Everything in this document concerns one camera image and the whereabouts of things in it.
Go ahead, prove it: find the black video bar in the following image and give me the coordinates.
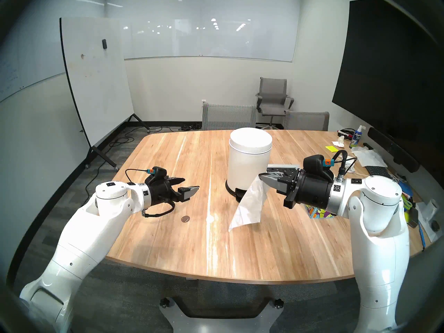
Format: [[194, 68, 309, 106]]
[[367, 127, 420, 173]]

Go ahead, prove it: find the whiteboard cleaner spray bottle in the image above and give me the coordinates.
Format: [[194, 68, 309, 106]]
[[350, 125, 366, 149]]

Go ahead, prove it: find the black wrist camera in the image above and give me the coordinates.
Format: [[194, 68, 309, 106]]
[[145, 166, 168, 183], [303, 154, 335, 182]]

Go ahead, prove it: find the grey ribbed mesh chair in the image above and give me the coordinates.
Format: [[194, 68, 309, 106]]
[[202, 101, 257, 131]]

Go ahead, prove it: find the white cloth sheet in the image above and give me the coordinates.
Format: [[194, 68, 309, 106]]
[[351, 146, 388, 168]]

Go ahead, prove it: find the blue notebook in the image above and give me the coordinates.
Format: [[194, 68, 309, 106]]
[[397, 180, 414, 199]]

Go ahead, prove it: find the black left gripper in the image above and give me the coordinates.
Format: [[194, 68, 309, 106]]
[[149, 177, 200, 208]]

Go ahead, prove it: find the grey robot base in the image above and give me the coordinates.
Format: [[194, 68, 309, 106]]
[[159, 296, 285, 333]]

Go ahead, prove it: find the white pedal trash bin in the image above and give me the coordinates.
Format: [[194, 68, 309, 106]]
[[225, 127, 273, 203]]

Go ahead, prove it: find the rolling whiteboard on stand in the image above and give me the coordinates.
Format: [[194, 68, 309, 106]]
[[59, 17, 151, 171]]

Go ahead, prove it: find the white paper sheet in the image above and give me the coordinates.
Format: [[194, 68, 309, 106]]
[[415, 202, 441, 242]]

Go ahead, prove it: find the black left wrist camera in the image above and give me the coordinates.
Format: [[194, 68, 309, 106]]
[[145, 166, 168, 183]]

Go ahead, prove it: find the white charger cable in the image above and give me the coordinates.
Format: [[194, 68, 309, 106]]
[[335, 155, 358, 174]]

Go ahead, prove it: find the black and yellow tool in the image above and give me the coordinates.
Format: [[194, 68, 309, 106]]
[[404, 207, 420, 229]]

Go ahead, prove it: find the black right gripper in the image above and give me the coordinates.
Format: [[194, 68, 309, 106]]
[[259, 168, 336, 210]]

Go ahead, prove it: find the colourful tissue box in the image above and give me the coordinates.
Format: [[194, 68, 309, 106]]
[[305, 204, 339, 219]]

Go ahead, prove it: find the grey swivel office chair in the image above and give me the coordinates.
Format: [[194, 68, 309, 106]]
[[256, 77, 295, 130]]

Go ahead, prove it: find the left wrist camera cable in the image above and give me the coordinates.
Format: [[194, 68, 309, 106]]
[[124, 168, 155, 184]]

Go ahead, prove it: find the large black wall screen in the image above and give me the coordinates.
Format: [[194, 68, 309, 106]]
[[332, 0, 444, 152]]

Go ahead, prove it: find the black keyboard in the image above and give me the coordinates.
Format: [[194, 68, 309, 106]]
[[365, 165, 392, 179]]

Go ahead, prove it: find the black left gripper cable loop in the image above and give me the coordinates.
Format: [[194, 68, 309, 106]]
[[142, 200, 176, 217]]

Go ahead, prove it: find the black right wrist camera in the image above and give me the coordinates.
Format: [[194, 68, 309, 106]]
[[303, 154, 335, 182]]

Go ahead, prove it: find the wall glass whiteboard with writing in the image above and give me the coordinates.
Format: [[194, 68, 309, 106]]
[[0, 10, 66, 104]]

